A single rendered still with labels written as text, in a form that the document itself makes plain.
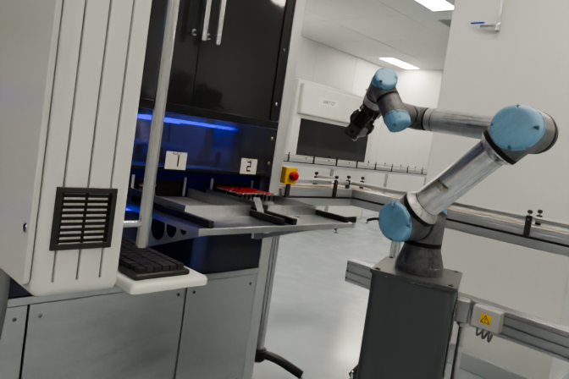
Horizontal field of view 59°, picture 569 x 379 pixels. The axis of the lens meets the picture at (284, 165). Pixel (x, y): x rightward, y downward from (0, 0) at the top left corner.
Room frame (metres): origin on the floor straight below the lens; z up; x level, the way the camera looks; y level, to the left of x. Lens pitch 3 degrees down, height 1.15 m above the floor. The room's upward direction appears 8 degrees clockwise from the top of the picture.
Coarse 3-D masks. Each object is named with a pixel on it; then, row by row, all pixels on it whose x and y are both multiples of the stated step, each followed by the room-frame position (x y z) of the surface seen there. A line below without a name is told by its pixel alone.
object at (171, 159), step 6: (168, 156) 1.70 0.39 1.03; (174, 156) 1.72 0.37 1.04; (180, 156) 1.74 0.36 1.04; (186, 156) 1.75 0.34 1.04; (168, 162) 1.70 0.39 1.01; (174, 162) 1.72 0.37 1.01; (180, 162) 1.74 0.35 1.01; (168, 168) 1.71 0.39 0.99; (174, 168) 1.72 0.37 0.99; (180, 168) 1.74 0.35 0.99
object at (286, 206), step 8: (208, 192) 1.92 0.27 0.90; (216, 192) 1.89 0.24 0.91; (240, 200) 1.80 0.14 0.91; (248, 200) 1.77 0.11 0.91; (280, 200) 2.01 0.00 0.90; (288, 200) 1.99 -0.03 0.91; (296, 200) 1.96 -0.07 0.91; (264, 208) 1.71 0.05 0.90; (272, 208) 1.72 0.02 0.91; (280, 208) 1.75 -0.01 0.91; (288, 208) 1.78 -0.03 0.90; (296, 208) 1.81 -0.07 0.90; (304, 208) 1.84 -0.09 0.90; (312, 208) 1.88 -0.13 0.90
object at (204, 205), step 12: (132, 192) 1.65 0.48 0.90; (192, 192) 1.85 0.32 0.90; (168, 204) 1.51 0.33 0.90; (180, 204) 1.47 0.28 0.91; (192, 204) 1.71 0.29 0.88; (204, 204) 1.75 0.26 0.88; (216, 204) 1.76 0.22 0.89; (228, 204) 1.71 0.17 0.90; (240, 204) 1.67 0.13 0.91; (204, 216) 1.51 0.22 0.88; (216, 216) 1.54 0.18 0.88; (228, 216) 1.58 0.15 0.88; (240, 216) 1.62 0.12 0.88
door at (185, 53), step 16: (160, 0) 1.64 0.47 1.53; (192, 0) 1.72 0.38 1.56; (160, 16) 1.64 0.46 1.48; (192, 16) 1.73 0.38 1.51; (160, 32) 1.65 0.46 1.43; (176, 32) 1.69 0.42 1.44; (160, 48) 1.65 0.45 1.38; (176, 48) 1.70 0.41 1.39; (192, 48) 1.74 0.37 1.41; (144, 64) 1.62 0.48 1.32; (176, 64) 1.70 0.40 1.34; (192, 64) 1.75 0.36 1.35; (144, 80) 1.62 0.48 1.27; (176, 80) 1.71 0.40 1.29; (192, 80) 1.76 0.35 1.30; (144, 96) 1.63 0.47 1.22; (176, 96) 1.71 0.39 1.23
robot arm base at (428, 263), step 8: (408, 248) 1.58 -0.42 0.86; (416, 248) 1.56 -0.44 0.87; (424, 248) 1.55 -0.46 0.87; (432, 248) 1.55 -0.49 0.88; (440, 248) 1.58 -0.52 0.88; (400, 256) 1.60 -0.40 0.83; (408, 256) 1.56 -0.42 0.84; (416, 256) 1.55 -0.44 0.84; (424, 256) 1.54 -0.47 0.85; (432, 256) 1.55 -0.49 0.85; (440, 256) 1.57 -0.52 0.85; (400, 264) 1.58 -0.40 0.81; (408, 264) 1.55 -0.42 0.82; (416, 264) 1.54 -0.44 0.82; (424, 264) 1.54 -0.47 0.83; (432, 264) 1.55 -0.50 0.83; (440, 264) 1.56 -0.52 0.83; (408, 272) 1.55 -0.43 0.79; (416, 272) 1.54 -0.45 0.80; (424, 272) 1.53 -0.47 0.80; (432, 272) 1.54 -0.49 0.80; (440, 272) 1.55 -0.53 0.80
